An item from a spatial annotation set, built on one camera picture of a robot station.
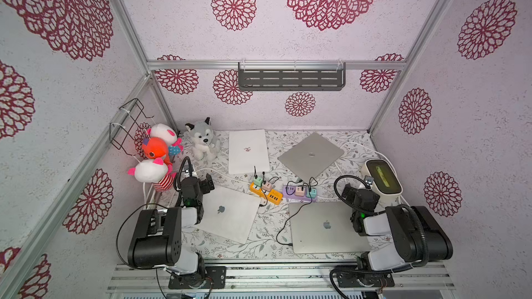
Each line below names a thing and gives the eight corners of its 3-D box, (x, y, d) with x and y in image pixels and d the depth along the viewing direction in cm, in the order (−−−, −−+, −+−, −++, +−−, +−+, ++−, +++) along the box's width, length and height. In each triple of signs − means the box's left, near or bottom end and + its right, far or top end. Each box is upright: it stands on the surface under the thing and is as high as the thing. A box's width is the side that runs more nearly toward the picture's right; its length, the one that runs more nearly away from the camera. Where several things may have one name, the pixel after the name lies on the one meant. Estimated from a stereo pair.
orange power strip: (247, 194, 96) (247, 190, 93) (251, 185, 99) (251, 180, 96) (280, 205, 93) (281, 201, 90) (283, 196, 96) (284, 191, 93)
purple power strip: (282, 202, 95) (284, 194, 89) (282, 189, 99) (283, 181, 93) (315, 202, 95) (318, 194, 89) (313, 189, 99) (316, 181, 93)
